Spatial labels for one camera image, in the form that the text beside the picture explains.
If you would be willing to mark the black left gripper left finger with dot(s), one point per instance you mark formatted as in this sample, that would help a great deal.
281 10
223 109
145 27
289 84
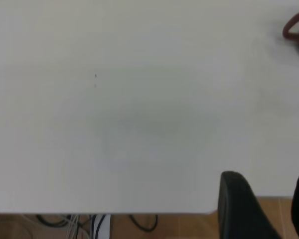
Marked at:
239 211

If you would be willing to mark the white table leg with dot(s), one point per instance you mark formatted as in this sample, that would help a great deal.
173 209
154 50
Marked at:
107 229

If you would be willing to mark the red ceramic mug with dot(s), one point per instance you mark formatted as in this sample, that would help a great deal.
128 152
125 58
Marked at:
286 33

